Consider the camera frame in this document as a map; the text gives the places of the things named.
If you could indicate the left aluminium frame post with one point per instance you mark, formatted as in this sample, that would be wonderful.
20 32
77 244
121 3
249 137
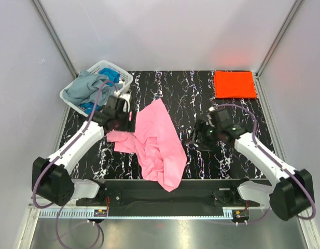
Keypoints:
40 10

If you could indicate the grey t-shirt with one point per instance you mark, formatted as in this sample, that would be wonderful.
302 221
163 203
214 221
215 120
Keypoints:
73 93

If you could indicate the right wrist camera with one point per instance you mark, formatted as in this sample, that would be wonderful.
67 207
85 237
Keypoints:
219 116

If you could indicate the folded orange t-shirt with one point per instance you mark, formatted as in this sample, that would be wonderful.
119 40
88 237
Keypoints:
234 85

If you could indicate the right aluminium frame post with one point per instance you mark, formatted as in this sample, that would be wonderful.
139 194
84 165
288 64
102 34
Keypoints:
280 35

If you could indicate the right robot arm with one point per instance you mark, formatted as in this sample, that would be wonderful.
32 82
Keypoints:
290 192

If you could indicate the aluminium frame post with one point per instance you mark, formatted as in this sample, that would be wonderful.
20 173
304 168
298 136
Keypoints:
40 10
280 35

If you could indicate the blue t-shirt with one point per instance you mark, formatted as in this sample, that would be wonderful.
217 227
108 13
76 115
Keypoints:
90 84

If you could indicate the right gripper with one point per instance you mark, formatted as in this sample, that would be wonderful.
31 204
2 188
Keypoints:
202 126

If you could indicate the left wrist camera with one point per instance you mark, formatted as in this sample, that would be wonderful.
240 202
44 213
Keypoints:
127 100

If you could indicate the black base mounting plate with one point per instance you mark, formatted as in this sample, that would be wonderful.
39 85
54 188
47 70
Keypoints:
191 197

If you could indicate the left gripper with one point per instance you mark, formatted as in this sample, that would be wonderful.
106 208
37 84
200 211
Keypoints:
129 125

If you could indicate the white plastic basket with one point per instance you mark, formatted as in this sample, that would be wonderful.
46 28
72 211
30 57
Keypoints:
125 78

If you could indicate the white slotted cable duct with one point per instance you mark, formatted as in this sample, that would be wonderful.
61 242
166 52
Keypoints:
80 213

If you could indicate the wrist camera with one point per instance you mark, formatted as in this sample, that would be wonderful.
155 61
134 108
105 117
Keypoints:
127 100
219 116

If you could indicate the pink t-shirt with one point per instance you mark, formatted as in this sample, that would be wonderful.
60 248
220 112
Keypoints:
155 142

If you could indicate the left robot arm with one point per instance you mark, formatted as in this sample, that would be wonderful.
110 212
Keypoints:
51 176

